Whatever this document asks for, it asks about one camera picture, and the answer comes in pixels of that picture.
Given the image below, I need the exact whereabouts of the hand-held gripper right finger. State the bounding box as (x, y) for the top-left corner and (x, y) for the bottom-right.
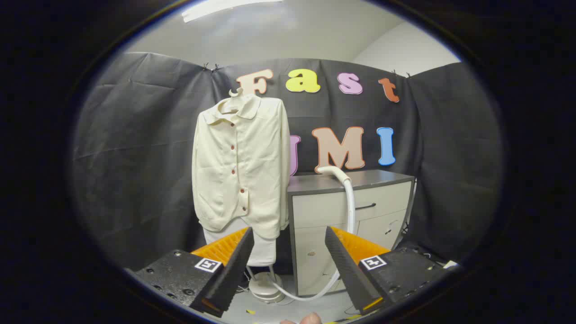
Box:
(324, 226), (460, 315)

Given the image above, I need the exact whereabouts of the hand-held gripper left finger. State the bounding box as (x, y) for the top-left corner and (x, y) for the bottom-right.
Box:
(134, 226), (255, 318)

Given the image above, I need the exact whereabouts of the cream button-up shirt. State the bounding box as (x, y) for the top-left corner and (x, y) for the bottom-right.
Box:
(192, 94), (291, 240)

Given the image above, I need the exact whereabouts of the white steamer base stand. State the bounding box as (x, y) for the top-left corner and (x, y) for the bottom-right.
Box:
(245, 265), (287, 303)

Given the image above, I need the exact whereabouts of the white plastic clothes hanger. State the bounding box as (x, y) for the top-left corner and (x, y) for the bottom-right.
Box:
(227, 87), (246, 113)

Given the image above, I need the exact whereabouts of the grey and cream cabinet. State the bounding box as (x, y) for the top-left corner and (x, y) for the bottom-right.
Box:
(287, 169), (415, 297)

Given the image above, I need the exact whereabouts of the black backdrop cloth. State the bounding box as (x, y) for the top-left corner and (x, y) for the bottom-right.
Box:
(72, 52), (502, 270)

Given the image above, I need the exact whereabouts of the white steamer hose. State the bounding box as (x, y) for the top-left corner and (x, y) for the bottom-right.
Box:
(269, 178), (356, 302)

